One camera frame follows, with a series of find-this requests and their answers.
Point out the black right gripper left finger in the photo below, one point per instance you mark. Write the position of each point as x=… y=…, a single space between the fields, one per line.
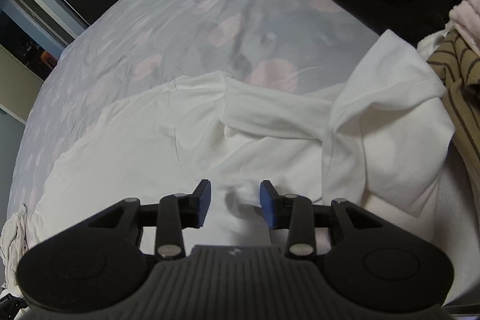
x=176 y=213

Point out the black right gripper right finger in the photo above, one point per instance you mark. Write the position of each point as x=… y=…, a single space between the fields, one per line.
x=293 y=213

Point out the white t-shirt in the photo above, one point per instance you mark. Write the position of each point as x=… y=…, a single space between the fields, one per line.
x=384 y=131

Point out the cream crumpled cloth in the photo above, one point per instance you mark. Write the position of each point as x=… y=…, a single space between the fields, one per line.
x=13 y=245

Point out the grey pink-dotted bed sheet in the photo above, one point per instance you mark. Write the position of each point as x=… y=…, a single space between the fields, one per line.
x=298 y=46

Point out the brown striped garment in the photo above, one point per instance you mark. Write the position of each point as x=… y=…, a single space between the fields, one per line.
x=457 y=65

